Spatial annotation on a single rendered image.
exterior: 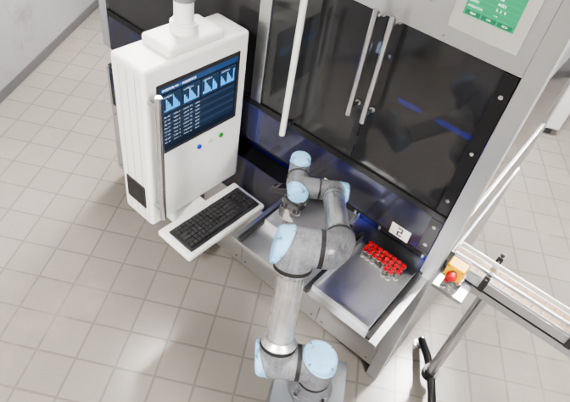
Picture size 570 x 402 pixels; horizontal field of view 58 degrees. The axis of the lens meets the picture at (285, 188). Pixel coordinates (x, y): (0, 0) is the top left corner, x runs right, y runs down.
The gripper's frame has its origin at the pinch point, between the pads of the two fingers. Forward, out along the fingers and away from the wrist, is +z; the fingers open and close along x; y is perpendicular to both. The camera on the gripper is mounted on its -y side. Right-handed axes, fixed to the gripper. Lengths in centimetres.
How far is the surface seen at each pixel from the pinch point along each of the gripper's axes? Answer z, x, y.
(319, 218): 5.3, 14.5, 8.3
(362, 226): 5.7, 24.7, 24.4
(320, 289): 1.8, -16.7, 31.6
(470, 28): -94, 20, 36
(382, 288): 5.2, 3.5, 48.1
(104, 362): 93, -67, -45
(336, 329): 78, 20, 31
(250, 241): 5.3, -16.1, -3.8
